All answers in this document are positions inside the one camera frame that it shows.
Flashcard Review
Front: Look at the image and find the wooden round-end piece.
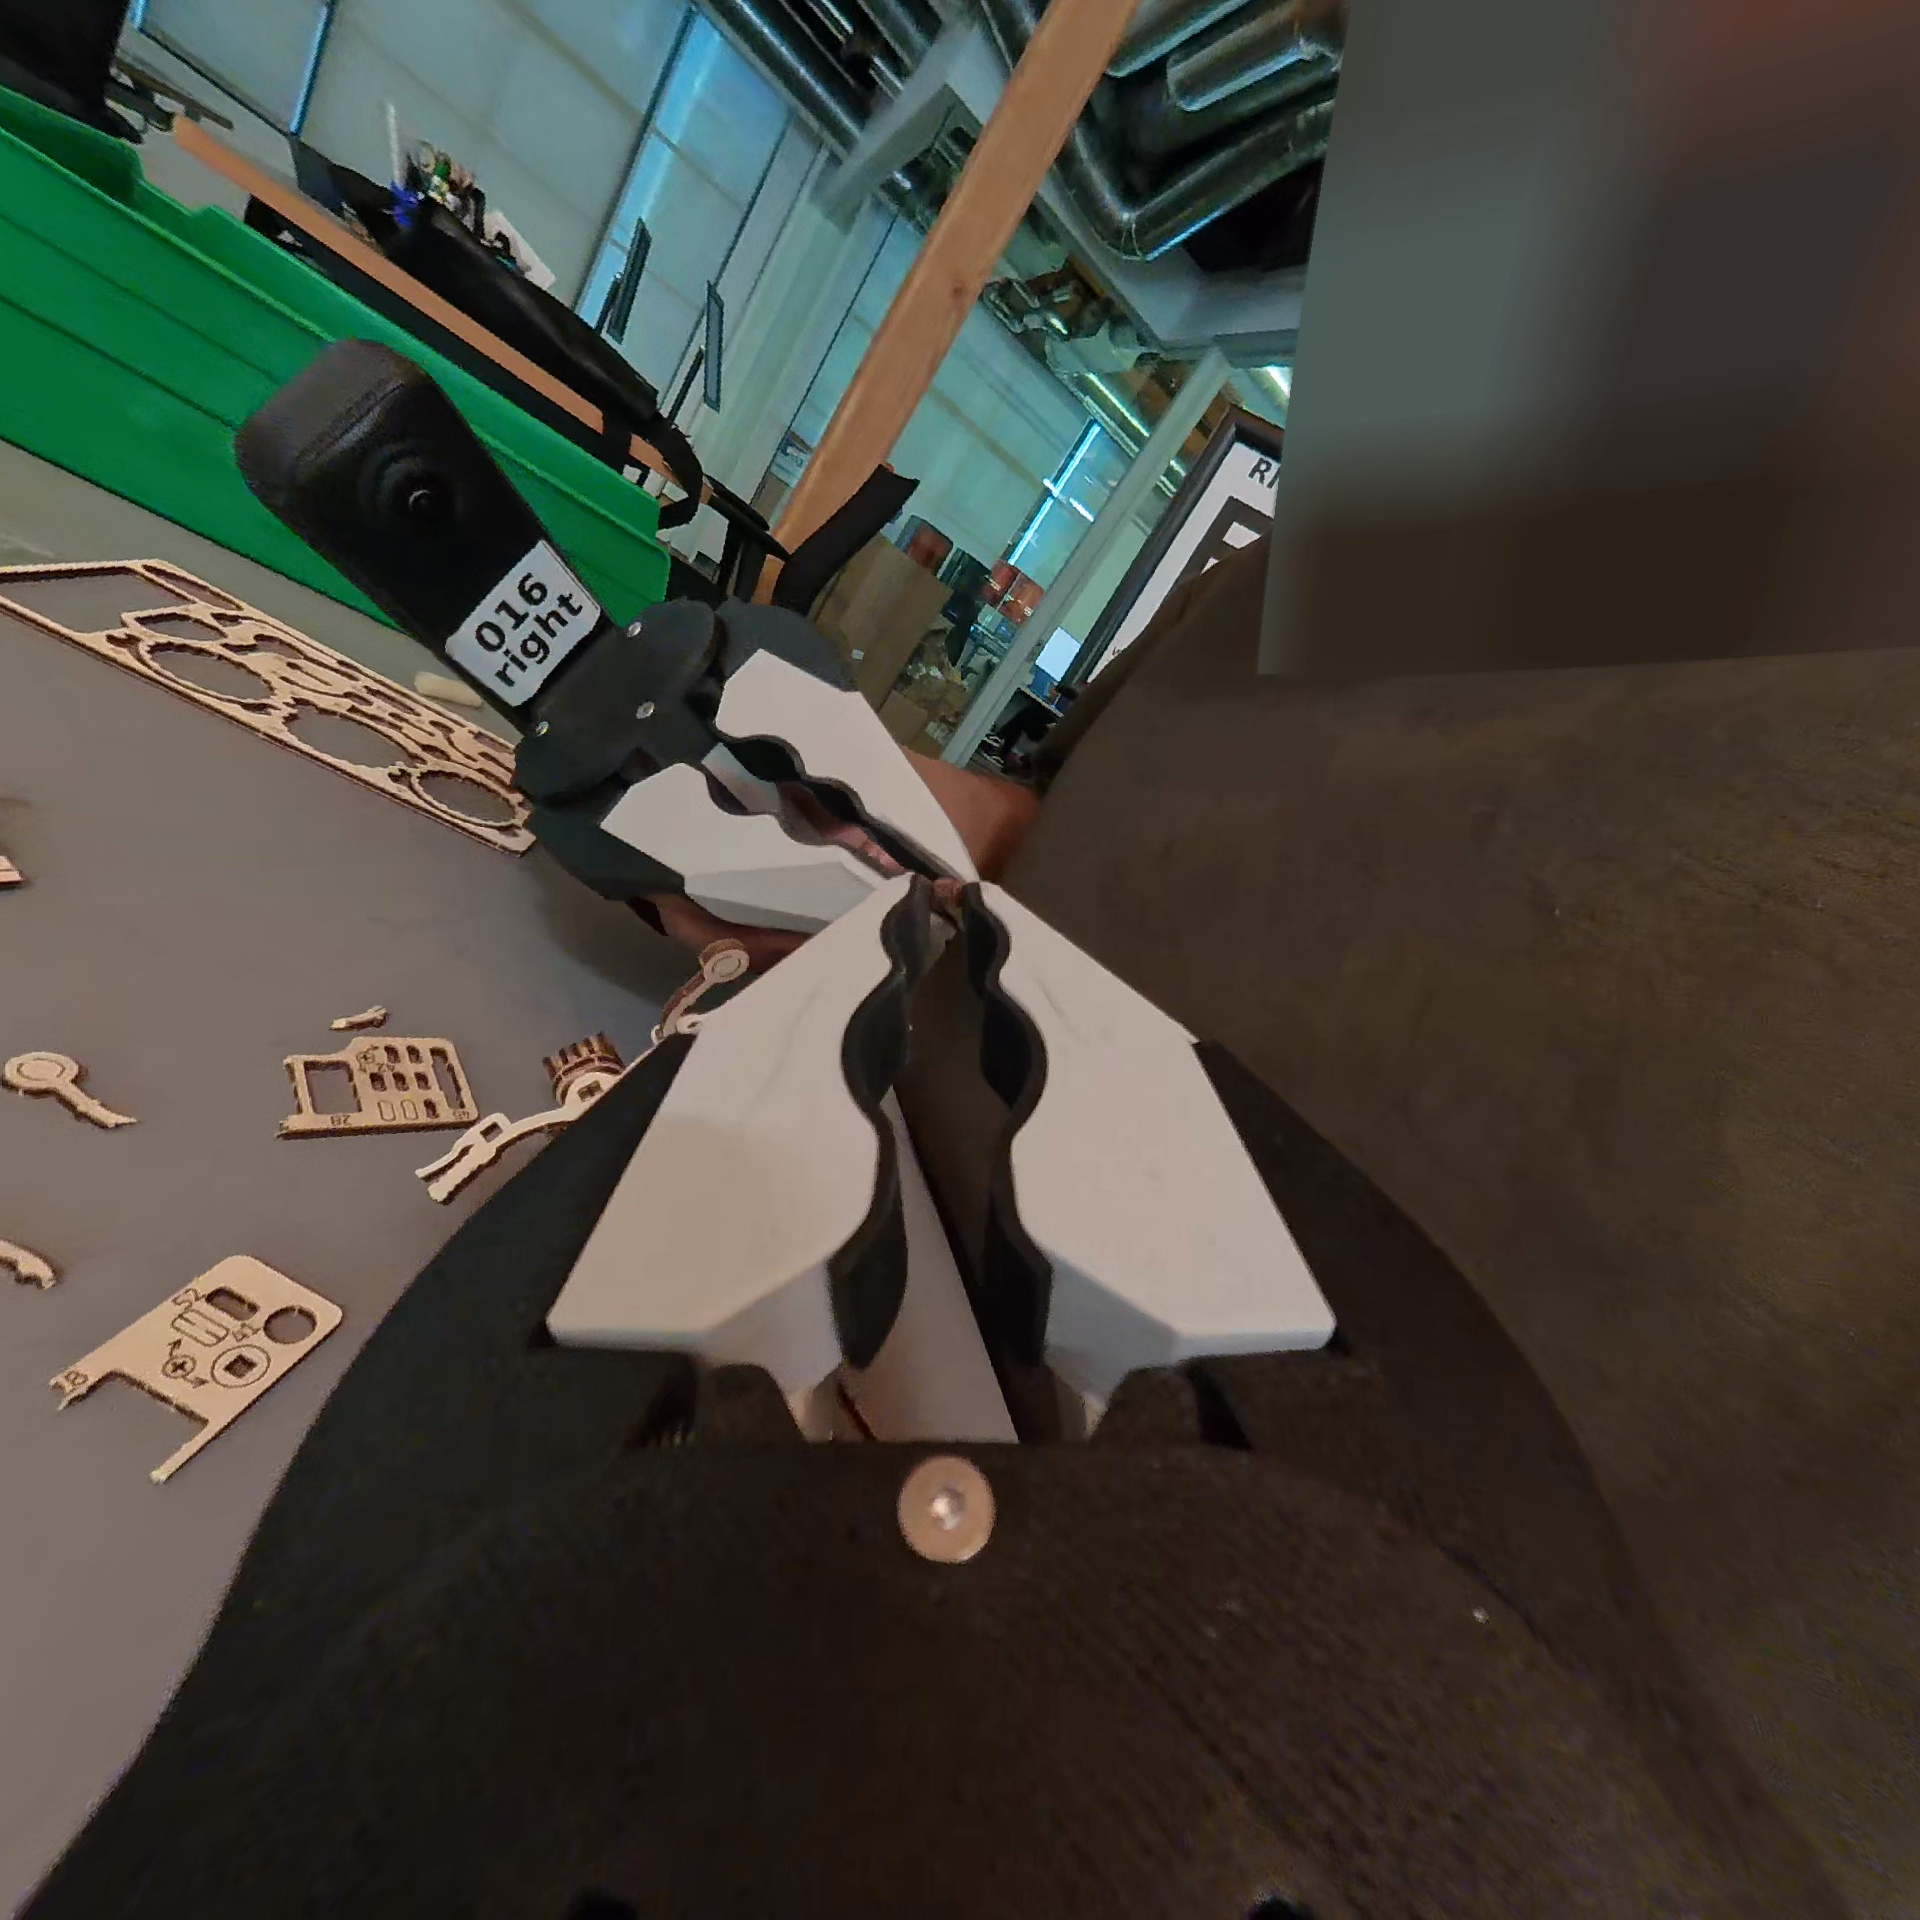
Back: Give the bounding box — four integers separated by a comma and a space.
652, 942, 752, 1046

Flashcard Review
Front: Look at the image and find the white framed sign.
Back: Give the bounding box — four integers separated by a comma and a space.
1101, 408, 1289, 685

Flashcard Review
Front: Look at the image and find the cardboard box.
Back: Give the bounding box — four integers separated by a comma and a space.
809, 538, 952, 707

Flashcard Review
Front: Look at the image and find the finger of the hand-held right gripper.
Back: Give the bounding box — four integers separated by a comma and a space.
592, 757, 904, 925
696, 645, 988, 887

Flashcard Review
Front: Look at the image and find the wooden window grid panel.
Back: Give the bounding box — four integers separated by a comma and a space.
276, 1031, 480, 1139

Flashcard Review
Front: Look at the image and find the metal ventilation duct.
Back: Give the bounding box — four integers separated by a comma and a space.
703, 0, 1343, 273

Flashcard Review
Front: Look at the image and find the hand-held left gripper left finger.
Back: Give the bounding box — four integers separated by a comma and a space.
546, 874, 921, 1374

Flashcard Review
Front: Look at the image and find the wooden post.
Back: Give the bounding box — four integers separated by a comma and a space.
772, 0, 1143, 560

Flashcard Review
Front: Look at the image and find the person's right hand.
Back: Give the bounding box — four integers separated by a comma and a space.
656, 760, 1042, 965

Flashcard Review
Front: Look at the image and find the wooden round-head key piece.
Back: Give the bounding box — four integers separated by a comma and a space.
0, 1049, 136, 1129

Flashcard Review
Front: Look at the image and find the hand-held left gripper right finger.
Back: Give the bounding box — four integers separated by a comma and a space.
960, 882, 1338, 1390

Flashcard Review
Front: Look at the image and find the black office chair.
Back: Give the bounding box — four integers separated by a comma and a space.
703, 464, 921, 607

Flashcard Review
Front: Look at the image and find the wooden ring-cut sheet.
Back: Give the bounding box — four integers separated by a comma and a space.
0, 559, 538, 857

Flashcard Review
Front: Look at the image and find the green storage bin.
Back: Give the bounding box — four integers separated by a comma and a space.
0, 83, 674, 634

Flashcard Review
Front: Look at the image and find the black covered table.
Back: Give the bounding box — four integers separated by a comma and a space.
170, 112, 705, 529

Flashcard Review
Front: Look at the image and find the small wooden square panel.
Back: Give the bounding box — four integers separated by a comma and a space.
52, 1257, 344, 1483

